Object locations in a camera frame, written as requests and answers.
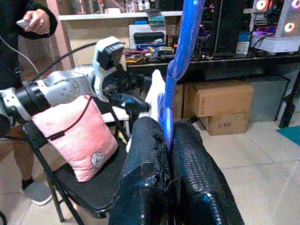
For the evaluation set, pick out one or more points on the black desk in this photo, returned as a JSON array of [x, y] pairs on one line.
[[234, 64]]

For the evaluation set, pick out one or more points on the pink fabric pouch bag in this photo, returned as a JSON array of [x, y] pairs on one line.
[[77, 140]]

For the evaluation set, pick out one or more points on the black folding chair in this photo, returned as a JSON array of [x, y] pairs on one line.
[[93, 187]]

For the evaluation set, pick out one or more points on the person bare leg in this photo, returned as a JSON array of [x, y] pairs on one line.
[[24, 159]]

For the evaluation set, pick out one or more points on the printed cardboard box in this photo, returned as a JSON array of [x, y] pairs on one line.
[[225, 124]]

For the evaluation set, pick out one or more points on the grey slipper shoe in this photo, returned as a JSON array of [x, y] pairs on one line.
[[38, 193]]

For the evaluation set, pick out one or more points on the blue plastic hanger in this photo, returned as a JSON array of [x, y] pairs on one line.
[[185, 35]]

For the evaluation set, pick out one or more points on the narrow cardboard box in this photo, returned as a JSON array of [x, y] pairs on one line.
[[178, 103]]

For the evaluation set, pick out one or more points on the white computer case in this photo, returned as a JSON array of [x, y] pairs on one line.
[[281, 28]]

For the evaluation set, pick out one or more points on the person torso black clothes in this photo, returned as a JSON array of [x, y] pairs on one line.
[[8, 47]]

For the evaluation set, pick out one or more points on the teal floor mat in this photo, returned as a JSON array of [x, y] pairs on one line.
[[289, 136]]

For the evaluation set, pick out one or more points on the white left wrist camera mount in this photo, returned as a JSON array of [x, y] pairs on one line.
[[98, 70]]

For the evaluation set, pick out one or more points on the teal book stack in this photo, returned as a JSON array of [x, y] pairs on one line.
[[156, 20]]

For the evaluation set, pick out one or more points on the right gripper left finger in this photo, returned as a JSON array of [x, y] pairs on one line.
[[143, 173]]

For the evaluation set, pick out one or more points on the black rectangular case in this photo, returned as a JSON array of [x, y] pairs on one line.
[[148, 37]]

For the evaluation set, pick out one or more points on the large plain cardboard box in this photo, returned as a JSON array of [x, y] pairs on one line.
[[222, 98]]

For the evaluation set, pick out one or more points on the small blue carton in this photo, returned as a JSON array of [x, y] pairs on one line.
[[242, 43]]

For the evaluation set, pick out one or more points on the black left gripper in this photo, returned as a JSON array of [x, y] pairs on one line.
[[119, 82]]

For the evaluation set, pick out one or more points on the black computer case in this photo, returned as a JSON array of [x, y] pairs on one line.
[[225, 25]]

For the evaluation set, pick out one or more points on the pale wooden shelf unit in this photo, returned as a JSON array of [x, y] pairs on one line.
[[93, 16]]

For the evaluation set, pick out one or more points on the white handheld device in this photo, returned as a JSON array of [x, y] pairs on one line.
[[22, 23]]

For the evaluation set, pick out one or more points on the person hand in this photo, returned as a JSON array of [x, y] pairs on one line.
[[38, 22]]

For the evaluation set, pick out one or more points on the white carton box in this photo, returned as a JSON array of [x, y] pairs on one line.
[[131, 35]]

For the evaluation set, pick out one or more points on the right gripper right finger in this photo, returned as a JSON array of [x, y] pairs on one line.
[[199, 178]]

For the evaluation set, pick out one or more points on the plain white garment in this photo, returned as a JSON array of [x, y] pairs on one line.
[[155, 93]]

